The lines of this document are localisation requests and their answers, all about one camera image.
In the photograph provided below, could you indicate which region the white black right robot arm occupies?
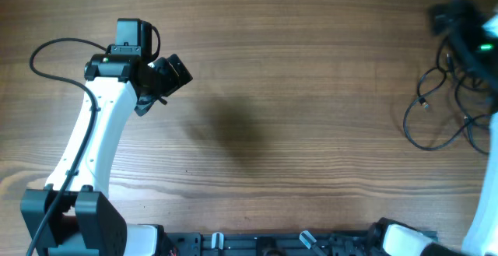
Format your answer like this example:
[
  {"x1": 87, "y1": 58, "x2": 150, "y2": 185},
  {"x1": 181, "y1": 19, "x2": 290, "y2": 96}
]
[{"x1": 402, "y1": 0, "x2": 497, "y2": 255}]

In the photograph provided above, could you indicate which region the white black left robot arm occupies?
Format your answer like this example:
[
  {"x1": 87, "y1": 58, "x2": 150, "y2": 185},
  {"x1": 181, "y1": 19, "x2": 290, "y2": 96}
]
[{"x1": 20, "y1": 19, "x2": 192, "y2": 255}]

